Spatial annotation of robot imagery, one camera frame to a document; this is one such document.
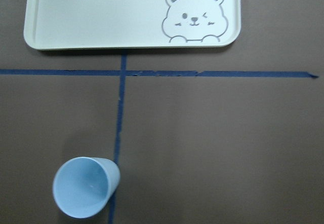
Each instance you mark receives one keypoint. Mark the light blue plastic cup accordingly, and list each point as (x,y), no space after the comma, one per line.
(82,186)

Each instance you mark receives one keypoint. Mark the cream bear serving tray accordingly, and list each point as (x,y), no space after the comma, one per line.
(112,24)

